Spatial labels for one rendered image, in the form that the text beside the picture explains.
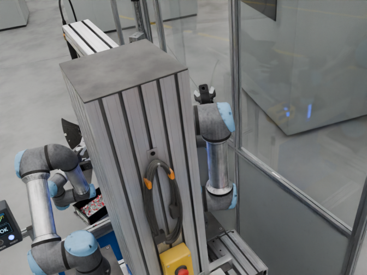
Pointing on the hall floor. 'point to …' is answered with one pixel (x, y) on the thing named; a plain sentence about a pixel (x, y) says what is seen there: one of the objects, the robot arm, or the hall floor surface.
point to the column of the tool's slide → (143, 19)
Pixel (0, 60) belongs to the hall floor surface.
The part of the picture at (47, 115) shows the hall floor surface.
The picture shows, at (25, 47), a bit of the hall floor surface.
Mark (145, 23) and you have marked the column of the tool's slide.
